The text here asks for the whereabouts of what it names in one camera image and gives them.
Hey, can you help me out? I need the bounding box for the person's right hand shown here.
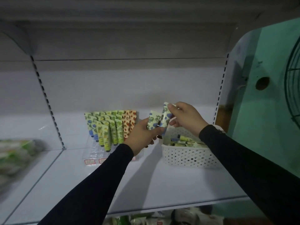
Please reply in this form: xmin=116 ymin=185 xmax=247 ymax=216
xmin=169 ymin=102 xmax=209 ymax=138

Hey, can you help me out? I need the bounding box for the person's left hand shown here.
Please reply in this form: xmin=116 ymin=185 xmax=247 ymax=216
xmin=123 ymin=118 xmax=164 ymax=157

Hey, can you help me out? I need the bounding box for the white perforated basket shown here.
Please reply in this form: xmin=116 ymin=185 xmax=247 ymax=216
xmin=161 ymin=125 xmax=225 ymax=169

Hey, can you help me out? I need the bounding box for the white store shelf unit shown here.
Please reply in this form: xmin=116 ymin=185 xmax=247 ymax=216
xmin=0 ymin=0 xmax=300 ymax=225

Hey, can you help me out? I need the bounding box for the clear acrylic display rack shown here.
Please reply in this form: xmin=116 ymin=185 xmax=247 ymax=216
xmin=82 ymin=134 xmax=139 ymax=166

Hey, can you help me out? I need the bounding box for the row of cream tubes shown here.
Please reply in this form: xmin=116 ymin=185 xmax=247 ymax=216
xmin=84 ymin=110 xmax=137 ymax=136

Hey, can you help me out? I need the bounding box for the person's right forearm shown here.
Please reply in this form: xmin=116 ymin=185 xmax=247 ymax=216
xmin=198 ymin=125 xmax=300 ymax=225

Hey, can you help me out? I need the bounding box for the group of white green pouches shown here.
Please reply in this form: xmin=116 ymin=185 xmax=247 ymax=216
xmin=103 ymin=207 xmax=224 ymax=225

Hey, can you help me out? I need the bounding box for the clear bag of green sweets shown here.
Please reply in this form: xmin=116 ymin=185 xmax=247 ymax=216
xmin=0 ymin=138 xmax=45 ymax=188

